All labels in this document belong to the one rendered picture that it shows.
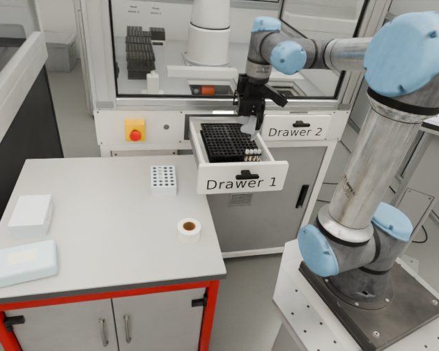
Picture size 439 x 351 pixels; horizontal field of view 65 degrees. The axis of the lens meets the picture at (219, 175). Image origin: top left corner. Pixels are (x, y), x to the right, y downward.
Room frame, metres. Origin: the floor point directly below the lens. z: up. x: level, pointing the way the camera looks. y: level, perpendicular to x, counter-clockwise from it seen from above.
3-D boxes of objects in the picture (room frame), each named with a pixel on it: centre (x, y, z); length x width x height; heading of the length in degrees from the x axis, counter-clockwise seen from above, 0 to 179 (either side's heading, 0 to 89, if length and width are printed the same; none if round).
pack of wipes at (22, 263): (0.53, 0.46, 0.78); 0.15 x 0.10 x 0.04; 116
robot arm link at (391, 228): (0.60, -0.39, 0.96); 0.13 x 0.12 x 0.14; 117
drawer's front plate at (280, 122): (1.28, -0.29, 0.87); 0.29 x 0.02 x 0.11; 106
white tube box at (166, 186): (0.93, 0.19, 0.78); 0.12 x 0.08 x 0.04; 14
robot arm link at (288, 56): (0.89, -0.13, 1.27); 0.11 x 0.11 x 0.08; 27
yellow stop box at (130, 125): (1.08, 0.33, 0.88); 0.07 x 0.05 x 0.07; 106
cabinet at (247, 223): (1.66, 0.10, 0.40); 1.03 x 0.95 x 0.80; 106
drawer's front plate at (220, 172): (0.88, -0.07, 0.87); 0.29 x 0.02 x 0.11; 106
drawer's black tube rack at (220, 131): (1.07, -0.02, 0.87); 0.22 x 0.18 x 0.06; 16
